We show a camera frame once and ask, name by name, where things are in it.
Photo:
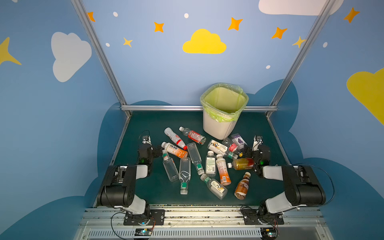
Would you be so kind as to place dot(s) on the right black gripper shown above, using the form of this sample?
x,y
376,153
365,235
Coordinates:
x,y
250,151

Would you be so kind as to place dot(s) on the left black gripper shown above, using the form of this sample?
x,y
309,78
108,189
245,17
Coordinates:
x,y
157,152

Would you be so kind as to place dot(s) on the purple label clear bottle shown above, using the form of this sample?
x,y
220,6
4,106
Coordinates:
x,y
238,140

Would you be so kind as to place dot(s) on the clear square bottle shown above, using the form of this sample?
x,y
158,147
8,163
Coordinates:
x,y
170,167

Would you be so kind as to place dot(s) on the small bottle red label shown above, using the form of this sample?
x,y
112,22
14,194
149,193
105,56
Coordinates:
x,y
233,149

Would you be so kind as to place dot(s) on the crushed clear bottle green cap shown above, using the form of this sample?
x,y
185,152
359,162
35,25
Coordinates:
x,y
184,175

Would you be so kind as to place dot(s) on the brown coffee bottle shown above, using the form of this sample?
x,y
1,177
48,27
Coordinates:
x,y
243,187

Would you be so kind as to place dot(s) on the clear bottle green white label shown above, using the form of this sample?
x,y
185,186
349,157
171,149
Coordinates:
x,y
211,169

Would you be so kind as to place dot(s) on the clear bottle white yellow label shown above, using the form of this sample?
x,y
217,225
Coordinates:
x,y
214,186

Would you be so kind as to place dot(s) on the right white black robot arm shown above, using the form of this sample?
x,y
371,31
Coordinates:
x,y
301,185

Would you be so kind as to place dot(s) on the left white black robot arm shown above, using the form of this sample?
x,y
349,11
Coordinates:
x,y
119,184

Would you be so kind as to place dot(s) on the white waste bin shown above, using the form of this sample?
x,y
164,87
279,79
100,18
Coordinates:
x,y
219,123

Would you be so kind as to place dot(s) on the green plastic bin liner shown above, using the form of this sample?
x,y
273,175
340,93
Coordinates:
x,y
224,102

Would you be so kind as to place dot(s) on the yellow red tea bottle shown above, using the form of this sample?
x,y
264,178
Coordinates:
x,y
241,164

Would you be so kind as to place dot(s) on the white orange label bottle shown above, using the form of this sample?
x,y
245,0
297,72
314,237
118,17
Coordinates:
x,y
172,149

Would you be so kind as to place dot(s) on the white bottle red cap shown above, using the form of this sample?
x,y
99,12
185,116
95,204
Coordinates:
x,y
175,138

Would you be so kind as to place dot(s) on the white orange gradient bottle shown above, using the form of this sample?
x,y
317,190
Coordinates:
x,y
223,171

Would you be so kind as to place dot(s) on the white label green cap bottle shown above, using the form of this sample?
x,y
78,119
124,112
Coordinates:
x,y
219,148

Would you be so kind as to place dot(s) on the clear bottle red label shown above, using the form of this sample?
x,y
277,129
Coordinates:
x,y
192,135

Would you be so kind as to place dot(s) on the right controller board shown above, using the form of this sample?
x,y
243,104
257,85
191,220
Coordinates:
x,y
268,233

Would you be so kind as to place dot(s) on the controller board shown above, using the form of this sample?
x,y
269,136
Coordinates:
x,y
143,233
268,233

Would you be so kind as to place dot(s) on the left controller board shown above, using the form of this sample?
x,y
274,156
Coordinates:
x,y
143,233

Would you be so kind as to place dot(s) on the horizontal aluminium frame bar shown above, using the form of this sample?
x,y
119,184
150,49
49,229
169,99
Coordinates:
x,y
190,108

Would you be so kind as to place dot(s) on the right aluminium frame post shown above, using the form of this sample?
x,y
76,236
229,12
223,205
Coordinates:
x,y
304,50

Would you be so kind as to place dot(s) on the aluminium frame post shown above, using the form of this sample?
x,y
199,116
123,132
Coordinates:
x,y
304,50
87,24

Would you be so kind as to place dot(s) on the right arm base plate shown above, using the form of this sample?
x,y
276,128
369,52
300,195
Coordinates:
x,y
259,217

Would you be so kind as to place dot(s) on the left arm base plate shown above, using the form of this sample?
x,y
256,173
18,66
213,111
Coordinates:
x,y
148,218

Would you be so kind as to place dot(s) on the left aluminium frame post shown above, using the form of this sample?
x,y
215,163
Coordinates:
x,y
87,24

